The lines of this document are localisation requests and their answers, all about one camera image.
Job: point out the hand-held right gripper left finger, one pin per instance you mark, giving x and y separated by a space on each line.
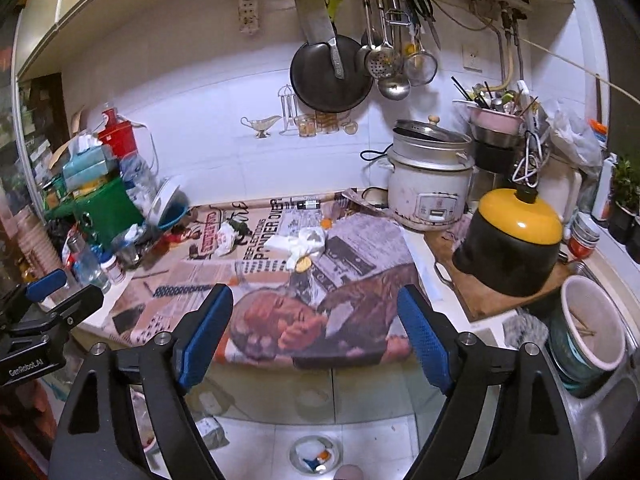
205 340

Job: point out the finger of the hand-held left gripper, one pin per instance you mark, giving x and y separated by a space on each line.
47 285
70 312

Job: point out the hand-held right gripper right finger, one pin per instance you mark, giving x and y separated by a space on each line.
425 340

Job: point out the white printed wrapper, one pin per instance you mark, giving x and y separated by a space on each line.
226 240

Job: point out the dark green wrapper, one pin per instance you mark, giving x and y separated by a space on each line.
242 227

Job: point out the white tissue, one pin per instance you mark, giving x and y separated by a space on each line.
307 240

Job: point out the small orange scrap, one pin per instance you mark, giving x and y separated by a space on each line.
326 222

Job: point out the orange white wrapper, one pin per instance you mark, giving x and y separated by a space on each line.
325 459

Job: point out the small black tube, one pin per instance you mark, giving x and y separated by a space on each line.
308 204

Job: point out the red white snack packet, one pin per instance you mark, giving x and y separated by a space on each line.
71 245

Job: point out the stack of brown paper cups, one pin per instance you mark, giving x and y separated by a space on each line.
35 240

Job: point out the clear plastic bottle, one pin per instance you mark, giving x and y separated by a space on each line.
90 265

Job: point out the white labelled jar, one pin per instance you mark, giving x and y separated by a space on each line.
112 270

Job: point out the wooden cutting board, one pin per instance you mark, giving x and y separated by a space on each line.
460 285

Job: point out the printed newspaper sheet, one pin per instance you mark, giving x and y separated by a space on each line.
200 265

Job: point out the green metal box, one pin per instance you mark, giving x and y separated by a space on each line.
100 210

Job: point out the grey paper bag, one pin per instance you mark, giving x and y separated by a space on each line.
212 432

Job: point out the grey dish cloth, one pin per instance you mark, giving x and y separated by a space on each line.
525 330

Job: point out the small clear glass jar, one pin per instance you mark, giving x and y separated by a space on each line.
305 285

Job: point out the pink floor bowl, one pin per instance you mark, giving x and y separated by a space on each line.
147 445

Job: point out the black pot yellow lid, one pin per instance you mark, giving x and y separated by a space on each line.
510 255

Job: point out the blue bowl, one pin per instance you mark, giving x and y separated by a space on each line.
172 217

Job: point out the teal tissue box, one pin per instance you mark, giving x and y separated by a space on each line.
90 162

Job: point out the clear plastic bag bundle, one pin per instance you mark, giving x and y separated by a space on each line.
139 180

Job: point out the white round lid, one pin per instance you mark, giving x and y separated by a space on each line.
165 200

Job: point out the brown cardboard piece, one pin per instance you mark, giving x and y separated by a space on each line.
67 140

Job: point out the green patterned basin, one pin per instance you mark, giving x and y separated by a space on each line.
570 370

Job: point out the white rice cooker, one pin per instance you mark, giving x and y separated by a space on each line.
430 185

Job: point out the wooden chopstick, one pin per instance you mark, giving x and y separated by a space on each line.
584 326

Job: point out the dark wooden shelf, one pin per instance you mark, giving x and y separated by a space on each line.
42 120

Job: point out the red thermos can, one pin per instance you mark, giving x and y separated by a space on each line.
117 135

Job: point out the white pink rimmed basin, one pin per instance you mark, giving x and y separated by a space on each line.
595 310

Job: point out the stack of small bowls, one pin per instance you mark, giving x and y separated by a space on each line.
584 237

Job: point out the small black pot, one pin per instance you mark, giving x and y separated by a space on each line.
495 157

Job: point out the white thermos jug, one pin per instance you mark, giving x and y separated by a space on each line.
562 195

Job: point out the stainless steel sink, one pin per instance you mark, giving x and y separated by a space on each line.
615 425

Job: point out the steel bowl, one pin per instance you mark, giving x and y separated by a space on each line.
495 136

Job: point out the white plastic bottle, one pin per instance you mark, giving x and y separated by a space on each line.
602 190

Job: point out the pink utensil holder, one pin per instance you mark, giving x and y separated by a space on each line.
497 119

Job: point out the potted green plant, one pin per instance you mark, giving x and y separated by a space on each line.
625 195

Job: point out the bundle of chopsticks and spoons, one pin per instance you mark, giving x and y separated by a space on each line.
492 97

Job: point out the steel ladle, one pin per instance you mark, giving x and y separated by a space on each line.
395 89

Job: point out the orange lid plastic container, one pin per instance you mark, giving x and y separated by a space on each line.
598 131

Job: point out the black frying pan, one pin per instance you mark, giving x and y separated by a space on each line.
315 85

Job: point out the steel slotted spoon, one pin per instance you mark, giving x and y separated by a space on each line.
382 62

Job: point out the white power strip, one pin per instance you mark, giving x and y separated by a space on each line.
249 7

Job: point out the steel cleaver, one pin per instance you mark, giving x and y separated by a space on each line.
315 17

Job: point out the yellow peeler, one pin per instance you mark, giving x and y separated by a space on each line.
334 5

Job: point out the white wall socket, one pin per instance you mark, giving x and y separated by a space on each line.
472 56

